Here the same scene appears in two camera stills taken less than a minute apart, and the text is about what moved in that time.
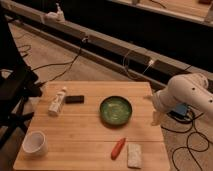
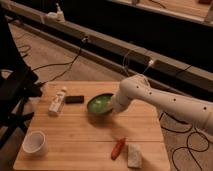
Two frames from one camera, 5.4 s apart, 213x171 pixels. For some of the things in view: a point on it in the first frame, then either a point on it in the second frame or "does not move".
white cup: x=34 y=144 does not move
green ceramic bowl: x=116 y=110 -> x=101 y=104
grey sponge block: x=134 y=155 does not move
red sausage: x=118 y=148 does not move
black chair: x=18 y=83 does not move
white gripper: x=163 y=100 -> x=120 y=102
